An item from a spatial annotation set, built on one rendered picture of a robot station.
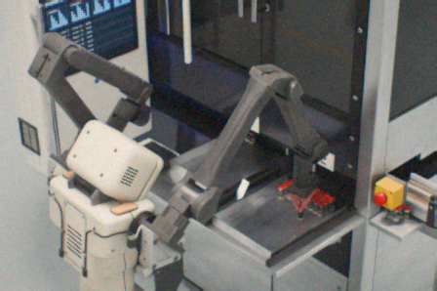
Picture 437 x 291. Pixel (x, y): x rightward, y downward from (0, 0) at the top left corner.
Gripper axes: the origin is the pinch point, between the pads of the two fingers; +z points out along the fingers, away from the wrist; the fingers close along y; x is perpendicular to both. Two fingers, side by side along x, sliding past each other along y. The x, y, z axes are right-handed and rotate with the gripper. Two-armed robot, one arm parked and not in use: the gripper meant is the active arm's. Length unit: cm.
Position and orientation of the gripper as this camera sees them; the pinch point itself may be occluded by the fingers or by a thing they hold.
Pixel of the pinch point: (300, 207)
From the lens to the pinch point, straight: 280.2
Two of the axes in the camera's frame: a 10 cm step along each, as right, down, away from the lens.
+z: 0.2, 8.5, 5.3
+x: -8.4, -2.7, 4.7
